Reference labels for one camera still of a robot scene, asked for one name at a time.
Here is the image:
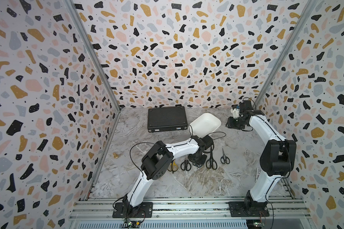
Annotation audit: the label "black handled steel scissors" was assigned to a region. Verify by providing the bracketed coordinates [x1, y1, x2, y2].
[181, 158, 192, 171]

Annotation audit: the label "long all-black scissors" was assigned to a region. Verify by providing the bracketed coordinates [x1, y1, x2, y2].
[205, 145, 217, 170]

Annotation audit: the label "yellow handled scissors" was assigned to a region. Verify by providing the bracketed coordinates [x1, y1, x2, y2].
[167, 160, 178, 173]

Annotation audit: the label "small black thin scissors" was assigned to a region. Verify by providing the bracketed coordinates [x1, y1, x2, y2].
[220, 149, 230, 165]

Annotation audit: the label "white plastic storage box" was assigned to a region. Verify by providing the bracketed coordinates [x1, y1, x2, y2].
[189, 113, 222, 138]

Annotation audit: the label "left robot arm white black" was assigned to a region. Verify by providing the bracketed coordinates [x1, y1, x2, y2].
[122, 135, 214, 208]

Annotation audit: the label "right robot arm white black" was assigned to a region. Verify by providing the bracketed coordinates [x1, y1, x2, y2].
[226, 100, 296, 211]

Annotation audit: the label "black ribbed hard case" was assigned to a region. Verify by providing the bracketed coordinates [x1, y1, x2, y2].
[147, 106, 188, 133]

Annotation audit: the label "colourful card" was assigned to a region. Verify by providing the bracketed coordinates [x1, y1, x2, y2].
[255, 168, 262, 182]

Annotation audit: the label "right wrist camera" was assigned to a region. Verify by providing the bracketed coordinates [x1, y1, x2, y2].
[230, 105, 240, 118]

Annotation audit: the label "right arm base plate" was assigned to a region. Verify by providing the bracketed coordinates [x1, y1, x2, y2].
[228, 201, 270, 217]

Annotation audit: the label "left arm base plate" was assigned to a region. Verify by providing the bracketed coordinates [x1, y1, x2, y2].
[112, 202, 153, 219]

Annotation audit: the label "aluminium mounting rail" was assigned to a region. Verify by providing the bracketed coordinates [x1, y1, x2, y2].
[69, 197, 316, 229]

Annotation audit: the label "right corner aluminium post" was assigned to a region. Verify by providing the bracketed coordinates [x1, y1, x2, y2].
[255, 0, 318, 108]

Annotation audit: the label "corner aluminium post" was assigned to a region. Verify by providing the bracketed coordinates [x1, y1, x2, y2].
[255, 0, 318, 108]
[63, 0, 121, 113]

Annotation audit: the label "left corner aluminium post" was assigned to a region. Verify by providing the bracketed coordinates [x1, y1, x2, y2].
[63, 0, 121, 113]

